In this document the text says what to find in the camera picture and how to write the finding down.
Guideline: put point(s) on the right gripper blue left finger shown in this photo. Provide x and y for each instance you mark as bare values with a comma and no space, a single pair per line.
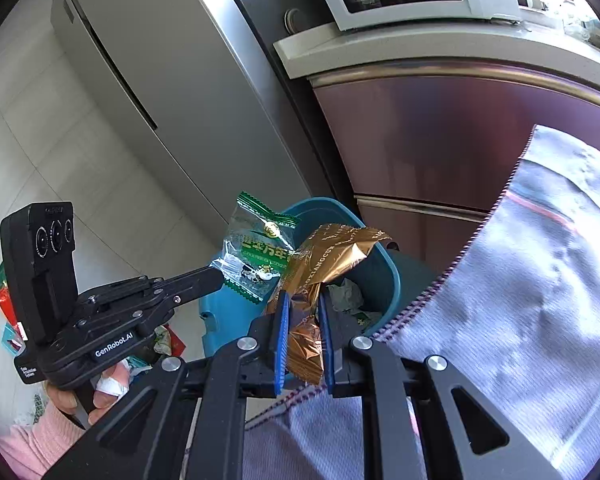
281,340

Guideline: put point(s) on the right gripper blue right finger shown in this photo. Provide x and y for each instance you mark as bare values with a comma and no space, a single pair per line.
327,353

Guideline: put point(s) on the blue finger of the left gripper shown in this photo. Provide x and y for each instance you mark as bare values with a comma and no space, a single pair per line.
189,286

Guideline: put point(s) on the gold foil snack wrapper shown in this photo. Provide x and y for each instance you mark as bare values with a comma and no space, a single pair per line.
328,253

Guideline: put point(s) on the green clear snack wrapper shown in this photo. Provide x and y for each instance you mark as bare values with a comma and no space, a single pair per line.
256,248

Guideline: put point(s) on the pink sleeve left forearm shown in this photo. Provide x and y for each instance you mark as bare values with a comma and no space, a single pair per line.
31,451

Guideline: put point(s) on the person's left hand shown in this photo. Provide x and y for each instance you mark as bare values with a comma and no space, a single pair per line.
89,403

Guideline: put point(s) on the grey plaid tablecloth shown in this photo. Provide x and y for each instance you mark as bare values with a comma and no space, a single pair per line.
518,312

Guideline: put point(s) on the grey refrigerator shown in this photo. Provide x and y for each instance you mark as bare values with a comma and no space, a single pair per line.
198,92

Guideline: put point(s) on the black tracking camera box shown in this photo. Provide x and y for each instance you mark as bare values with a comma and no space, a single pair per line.
37,243

